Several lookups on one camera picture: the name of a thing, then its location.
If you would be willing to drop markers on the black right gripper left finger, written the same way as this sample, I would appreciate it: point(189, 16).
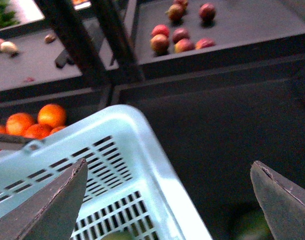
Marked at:
point(51, 213)

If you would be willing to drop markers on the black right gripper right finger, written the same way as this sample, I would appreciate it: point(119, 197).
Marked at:
point(281, 200)

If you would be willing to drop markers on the light blue plastic basket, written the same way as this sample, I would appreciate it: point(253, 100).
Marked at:
point(131, 184)

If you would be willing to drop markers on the brown basket handle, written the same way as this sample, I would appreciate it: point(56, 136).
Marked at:
point(16, 143)

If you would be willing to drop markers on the orange fruit middle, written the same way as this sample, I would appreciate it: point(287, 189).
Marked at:
point(38, 131)

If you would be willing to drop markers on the orange fruit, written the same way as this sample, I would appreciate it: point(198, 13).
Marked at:
point(18, 123)
point(38, 131)
point(53, 115)

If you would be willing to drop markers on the orange fruit left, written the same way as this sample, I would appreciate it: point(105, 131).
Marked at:
point(18, 123)

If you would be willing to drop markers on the orange fruit top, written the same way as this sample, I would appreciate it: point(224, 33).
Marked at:
point(53, 115)

